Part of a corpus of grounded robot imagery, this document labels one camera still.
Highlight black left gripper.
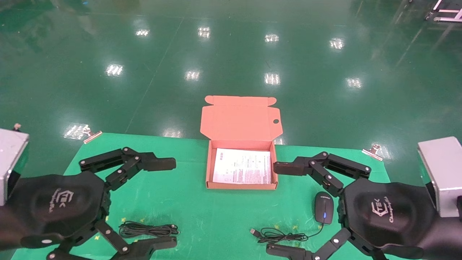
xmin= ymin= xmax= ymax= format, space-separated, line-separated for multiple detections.
xmin=10 ymin=147 xmax=178 ymax=260

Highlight white printed instruction sheet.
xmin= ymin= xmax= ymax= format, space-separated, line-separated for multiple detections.
xmin=213 ymin=148 xmax=272 ymax=185

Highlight orange cardboard box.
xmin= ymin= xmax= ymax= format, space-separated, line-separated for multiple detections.
xmin=200 ymin=95 xmax=283 ymax=190

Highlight metal binder clip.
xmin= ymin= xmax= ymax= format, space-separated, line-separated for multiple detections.
xmin=82 ymin=125 xmax=103 ymax=144
xmin=362 ymin=144 xmax=384 ymax=161

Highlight green table mat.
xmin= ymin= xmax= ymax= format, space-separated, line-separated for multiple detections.
xmin=11 ymin=133 xmax=423 ymax=260

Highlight white metal cart frame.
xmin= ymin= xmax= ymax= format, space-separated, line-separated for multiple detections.
xmin=425 ymin=0 xmax=462 ymax=23

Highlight black data cable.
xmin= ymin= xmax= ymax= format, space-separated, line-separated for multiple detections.
xmin=119 ymin=221 xmax=180 ymax=239

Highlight black wired mouse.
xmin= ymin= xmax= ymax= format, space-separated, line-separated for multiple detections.
xmin=250 ymin=191 xmax=334 ymax=243

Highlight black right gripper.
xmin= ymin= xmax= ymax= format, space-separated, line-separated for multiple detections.
xmin=340 ymin=178 xmax=440 ymax=259

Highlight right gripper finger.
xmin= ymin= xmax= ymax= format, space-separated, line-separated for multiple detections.
xmin=273 ymin=151 xmax=371 ymax=197
xmin=266 ymin=227 xmax=376 ymax=260

